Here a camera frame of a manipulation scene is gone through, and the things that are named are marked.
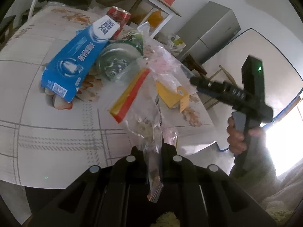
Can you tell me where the clear plastic zip bag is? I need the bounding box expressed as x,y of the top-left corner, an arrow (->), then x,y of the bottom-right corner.
109,22 -> 186,202

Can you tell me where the blue toothpaste box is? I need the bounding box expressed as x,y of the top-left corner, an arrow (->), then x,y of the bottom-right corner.
41,15 -> 120,103

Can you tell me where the green clear plastic bottle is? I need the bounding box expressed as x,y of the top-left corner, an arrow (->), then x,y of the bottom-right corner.
90,30 -> 144,80

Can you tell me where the right hand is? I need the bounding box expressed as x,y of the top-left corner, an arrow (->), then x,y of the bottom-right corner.
226,117 -> 266,156

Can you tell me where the white folding table board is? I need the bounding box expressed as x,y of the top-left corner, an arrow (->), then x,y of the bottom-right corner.
200,29 -> 302,150

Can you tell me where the wooden chair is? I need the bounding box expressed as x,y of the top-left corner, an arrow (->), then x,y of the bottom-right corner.
182,54 -> 237,110

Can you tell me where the yellow paper scrap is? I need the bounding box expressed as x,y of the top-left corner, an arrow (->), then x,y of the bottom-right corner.
156,81 -> 190,113

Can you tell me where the floral tablecloth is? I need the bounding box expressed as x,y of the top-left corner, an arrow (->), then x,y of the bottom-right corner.
1,6 -> 136,189

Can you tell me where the grey refrigerator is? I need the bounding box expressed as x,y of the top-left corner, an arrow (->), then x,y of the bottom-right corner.
177,2 -> 241,64

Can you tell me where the white plastic bag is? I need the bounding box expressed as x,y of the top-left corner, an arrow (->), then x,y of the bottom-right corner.
166,34 -> 186,56

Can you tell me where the orange plastic bag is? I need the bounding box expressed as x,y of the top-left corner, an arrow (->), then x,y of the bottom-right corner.
147,10 -> 163,28

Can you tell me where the red drink can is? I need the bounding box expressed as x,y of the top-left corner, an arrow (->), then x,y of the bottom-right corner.
106,6 -> 131,40

